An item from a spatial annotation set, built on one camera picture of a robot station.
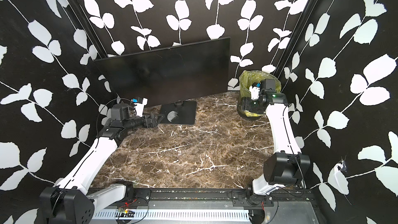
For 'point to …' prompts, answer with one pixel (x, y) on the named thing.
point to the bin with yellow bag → (246, 79)
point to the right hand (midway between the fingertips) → (244, 106)
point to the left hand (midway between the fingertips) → (157, 113)
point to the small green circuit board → (123, 210)
